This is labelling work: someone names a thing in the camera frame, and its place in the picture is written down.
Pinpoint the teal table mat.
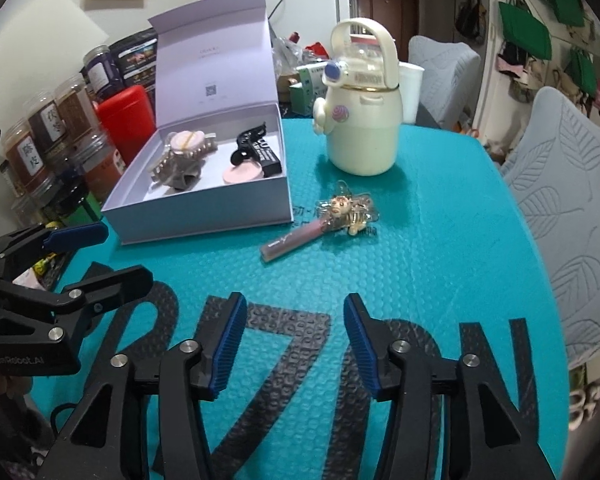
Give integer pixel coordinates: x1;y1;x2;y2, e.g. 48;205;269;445
45;117;571;480

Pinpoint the grey leaf pattern chair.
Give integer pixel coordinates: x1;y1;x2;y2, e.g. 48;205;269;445
407;35;482;131
500;86;600;376

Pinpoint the clear jar with reddish contents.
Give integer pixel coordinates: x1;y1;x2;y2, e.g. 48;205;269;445
80;132;128;206

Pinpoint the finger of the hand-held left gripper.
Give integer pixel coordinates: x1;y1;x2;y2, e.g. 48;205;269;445
0;265;154;346
0;222;109;271

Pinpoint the white plastic cup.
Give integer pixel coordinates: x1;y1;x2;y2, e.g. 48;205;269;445
399;62;426;126

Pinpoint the brown plastic jar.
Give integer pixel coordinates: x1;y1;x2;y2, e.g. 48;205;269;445
54;74;98;143

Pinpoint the black rectangular packet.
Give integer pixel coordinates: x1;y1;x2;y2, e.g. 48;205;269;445
257;132;286;179

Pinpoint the dark blue plastic jar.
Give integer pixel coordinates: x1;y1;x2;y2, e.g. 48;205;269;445
82;45;118;103

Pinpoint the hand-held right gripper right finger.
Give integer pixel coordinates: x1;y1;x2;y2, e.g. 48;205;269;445
343;292;556;480

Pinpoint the salmon pink round compact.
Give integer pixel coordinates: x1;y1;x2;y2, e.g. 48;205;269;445
222;161;264;186

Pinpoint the white pearly hair clip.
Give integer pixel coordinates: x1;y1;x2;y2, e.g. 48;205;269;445
149;132;218;187

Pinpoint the black claw hair clip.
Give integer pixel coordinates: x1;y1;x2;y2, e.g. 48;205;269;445
230;121;268;167

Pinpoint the brown door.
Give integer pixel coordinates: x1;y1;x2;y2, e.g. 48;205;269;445
355;0;420;51

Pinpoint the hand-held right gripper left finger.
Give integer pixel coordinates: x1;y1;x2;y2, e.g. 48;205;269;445
35;291;248;480

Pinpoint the red canister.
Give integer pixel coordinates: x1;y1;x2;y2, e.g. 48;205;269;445
96;85;157;166

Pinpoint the green and white tissue box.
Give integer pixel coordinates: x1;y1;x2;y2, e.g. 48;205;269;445
289;62;331;116

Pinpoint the white refrigerator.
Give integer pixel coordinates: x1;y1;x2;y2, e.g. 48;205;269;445
228;0;351;53

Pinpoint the orange jar with white label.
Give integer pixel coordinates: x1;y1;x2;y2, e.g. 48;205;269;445
2;117;53;196

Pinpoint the brown translucent hair clip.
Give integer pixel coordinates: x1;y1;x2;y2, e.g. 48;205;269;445
172;170;204;192

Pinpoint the dark jar with white label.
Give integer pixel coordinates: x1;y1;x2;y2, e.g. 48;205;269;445
27;91;73;158

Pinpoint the lavender gift box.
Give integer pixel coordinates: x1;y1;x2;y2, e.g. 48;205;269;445
101;0;293;247

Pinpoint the pink lip gloss tube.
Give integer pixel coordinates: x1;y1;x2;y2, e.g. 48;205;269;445
260;220;331;262

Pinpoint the black hanging bag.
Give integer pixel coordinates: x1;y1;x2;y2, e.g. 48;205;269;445
455;0;486;43

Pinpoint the black printed pouch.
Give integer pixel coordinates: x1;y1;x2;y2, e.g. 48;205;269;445
109;27;160;93

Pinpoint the cream cartoon water bottle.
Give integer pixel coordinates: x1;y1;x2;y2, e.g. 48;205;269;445
312;17;402;177

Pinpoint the pale pink round case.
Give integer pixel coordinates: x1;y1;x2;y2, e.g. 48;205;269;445
169;130;204;153

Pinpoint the small hair accessory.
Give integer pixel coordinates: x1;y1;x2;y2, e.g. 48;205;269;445
317;180;381;237

